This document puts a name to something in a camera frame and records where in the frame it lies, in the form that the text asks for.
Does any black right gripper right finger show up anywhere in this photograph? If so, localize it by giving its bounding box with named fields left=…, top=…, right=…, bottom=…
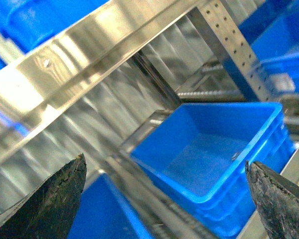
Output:
left=245, top=161, right=299, bottom=239

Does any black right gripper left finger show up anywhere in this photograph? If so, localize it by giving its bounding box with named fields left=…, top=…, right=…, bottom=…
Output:
left=0, top=154, right=87, bottom=239

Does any small grey part in bin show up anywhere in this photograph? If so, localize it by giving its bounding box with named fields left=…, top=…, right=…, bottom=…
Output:
left=231, top=152, right=240, bottom=161

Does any blue lower bin with parts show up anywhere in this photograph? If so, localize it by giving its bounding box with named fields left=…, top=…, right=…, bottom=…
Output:
left=131, top=103, right=295, bottom=239

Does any blue upper middle bin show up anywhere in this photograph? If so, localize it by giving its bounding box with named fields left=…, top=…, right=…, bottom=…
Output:
left=0, top=0, right=107, bottom=53

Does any steel upper shelf rail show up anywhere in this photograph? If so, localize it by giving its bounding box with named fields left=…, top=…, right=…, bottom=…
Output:
left=0, top=0, right=215, bottom=132

